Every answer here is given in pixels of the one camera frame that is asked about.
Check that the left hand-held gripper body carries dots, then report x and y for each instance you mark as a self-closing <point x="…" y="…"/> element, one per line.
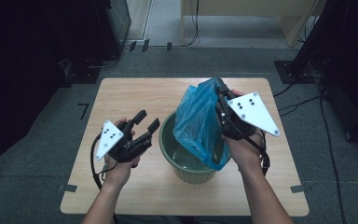
<point x="130" y="147"/>

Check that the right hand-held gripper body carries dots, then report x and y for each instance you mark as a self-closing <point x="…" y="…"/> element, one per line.
<point x="248" y="115"/>

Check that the green plastic bin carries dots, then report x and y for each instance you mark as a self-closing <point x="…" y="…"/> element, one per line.
<point x="167" y="140"/>

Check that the blue plastic bag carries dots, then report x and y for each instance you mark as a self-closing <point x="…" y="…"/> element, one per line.
<point x="195" y="124"/>

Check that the person's left hand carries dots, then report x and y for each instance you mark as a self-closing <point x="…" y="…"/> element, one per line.
<point x="119" y="172"/>

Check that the person's right hand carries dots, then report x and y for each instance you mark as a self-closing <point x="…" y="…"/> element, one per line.
<point x="245" y="152"/>

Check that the black stand base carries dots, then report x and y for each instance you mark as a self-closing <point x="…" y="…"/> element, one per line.
<point x="80" y="73"/>
<point x="292" y="73"/>

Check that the black tape strip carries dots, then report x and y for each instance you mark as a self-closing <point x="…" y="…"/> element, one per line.
<point x="169" y="46"/>
<point x="132" y="46"/>
<point x="145" y="45"/>

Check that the grey tape piece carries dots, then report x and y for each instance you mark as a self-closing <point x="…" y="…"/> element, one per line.
<point x="70" y="188"/>
<point x="297" y="188"/>

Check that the light wooden desk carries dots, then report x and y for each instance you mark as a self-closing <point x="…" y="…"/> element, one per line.
<point x="239" y="7"/>

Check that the dark cabinet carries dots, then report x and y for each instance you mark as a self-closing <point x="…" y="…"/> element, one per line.
<point x="119" y="21"/>

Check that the black curtain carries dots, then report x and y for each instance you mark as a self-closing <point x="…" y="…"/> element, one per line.
<point x="21" y="62"/>
<point x="348" y="46"/>

